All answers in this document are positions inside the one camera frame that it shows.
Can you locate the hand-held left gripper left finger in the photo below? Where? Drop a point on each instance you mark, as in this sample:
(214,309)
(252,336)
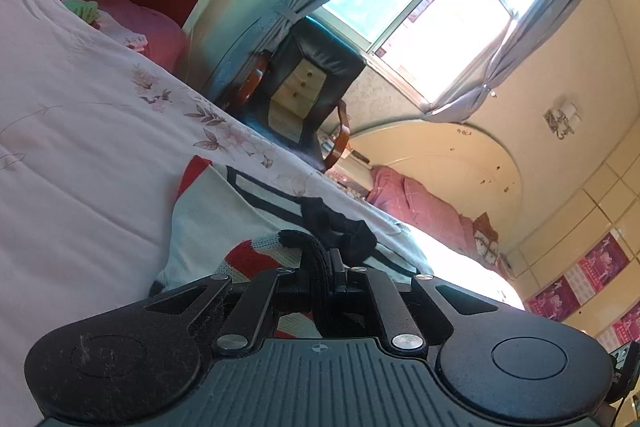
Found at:
(270,293)

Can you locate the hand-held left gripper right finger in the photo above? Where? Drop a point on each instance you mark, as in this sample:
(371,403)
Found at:
(372,293)

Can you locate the striped knit sweater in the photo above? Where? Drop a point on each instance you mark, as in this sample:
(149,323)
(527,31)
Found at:
(215,227)

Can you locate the pink checked quilt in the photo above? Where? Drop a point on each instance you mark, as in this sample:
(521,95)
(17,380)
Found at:
(425,207)

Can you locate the red patterned cushion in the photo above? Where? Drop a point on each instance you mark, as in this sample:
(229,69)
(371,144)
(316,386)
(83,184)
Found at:
(486,239)

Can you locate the cream wardrobe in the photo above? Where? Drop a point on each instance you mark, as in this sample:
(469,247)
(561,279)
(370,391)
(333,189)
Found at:
(590,217)

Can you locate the cream arched headboard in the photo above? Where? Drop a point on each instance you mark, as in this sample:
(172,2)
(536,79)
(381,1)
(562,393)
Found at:
(460,157)

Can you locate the black leather chair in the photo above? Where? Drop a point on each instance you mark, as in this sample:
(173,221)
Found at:
(310,77)

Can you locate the floral pink bed blanket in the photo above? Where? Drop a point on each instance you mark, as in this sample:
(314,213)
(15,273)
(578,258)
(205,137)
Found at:
(75,132)

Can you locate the large window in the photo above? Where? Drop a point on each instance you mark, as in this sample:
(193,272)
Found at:
(430,7)

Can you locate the pink pillow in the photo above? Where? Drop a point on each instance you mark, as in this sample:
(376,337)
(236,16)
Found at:
(145,22)

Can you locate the green cloth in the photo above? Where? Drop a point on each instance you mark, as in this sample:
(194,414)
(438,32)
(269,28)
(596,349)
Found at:
(82,9)

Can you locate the pink wall poster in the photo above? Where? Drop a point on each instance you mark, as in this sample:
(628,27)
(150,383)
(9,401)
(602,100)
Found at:
(602,264)
(552,299)
(622,327)

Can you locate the wall lamp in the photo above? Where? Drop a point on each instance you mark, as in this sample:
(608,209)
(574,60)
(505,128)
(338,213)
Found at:
(560,119)

